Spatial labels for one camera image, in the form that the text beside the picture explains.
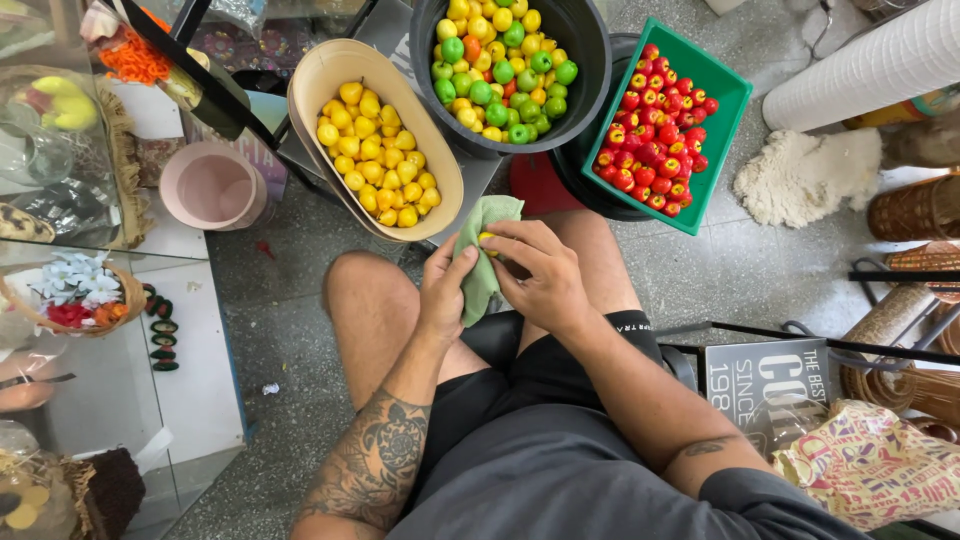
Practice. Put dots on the cream fluffy rug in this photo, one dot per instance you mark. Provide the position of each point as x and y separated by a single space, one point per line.
802 176

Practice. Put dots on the black tub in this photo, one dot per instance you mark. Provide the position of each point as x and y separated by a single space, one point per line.
577 187

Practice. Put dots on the beige oval basket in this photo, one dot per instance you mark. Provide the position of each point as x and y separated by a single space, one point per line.
315 82

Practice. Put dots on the black round bucket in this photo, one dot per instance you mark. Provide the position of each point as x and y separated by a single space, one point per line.
581 34

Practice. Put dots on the person's right hand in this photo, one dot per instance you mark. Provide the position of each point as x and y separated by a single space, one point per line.
547 281

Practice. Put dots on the person's left leg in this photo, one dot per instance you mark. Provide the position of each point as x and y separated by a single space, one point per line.
367 315

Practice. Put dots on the green cleaning cloth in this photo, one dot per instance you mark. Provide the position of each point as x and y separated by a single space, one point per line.
480 289

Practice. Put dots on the pile of mixed-colour fruits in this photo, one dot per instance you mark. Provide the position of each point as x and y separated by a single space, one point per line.
499 71

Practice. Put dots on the rolled straw mat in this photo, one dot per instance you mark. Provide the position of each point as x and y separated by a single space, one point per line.
885 330

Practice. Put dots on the pile of red fruits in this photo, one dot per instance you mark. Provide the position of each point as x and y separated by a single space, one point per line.
654 135

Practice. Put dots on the grey shirt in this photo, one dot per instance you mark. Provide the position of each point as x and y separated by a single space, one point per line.
570 487

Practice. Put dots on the black metal rack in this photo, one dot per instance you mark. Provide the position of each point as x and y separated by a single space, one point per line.
780 335

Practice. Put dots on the pink plastic pot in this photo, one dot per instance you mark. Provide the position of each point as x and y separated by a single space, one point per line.
210 187

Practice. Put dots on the patterned paper bag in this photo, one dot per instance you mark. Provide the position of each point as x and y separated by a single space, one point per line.
874 465

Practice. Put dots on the black shorts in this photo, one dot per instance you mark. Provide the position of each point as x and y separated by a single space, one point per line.
517 375

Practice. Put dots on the white textured roll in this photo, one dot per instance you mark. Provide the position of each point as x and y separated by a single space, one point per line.
862 71

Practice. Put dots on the person's leg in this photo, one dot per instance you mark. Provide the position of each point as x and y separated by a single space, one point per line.
367 315
592 255

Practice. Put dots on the orange woolly decoration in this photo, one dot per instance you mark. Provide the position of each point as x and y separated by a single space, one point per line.
135 56

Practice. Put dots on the grey printed sign plate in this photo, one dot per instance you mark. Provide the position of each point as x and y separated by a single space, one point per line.
765 382

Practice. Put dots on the person's left hand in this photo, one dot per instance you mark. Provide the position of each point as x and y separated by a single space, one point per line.
441 296

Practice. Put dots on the red stool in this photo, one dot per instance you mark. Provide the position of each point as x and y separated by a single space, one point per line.
534 184

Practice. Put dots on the glass display cabinet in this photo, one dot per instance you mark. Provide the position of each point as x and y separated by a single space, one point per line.
97 420

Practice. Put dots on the pile of yellow fruits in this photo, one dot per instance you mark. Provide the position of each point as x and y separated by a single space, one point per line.
379 161

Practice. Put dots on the small yellow artificial fruit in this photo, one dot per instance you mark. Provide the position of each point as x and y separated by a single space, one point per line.
486 240

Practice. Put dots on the brown wicker basket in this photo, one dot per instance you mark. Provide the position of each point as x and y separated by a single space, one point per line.
915 210

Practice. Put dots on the wicker basket with flowers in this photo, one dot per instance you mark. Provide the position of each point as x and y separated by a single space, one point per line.
75 296

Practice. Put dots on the black metal stand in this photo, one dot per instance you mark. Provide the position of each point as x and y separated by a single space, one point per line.
202 82

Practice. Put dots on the green plastic tray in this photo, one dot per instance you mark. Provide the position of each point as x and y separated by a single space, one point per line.
716 94

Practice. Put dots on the small white scrap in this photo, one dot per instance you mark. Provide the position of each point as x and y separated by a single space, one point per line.
271 389

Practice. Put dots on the person's right leg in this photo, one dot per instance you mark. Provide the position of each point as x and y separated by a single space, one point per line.
592 255

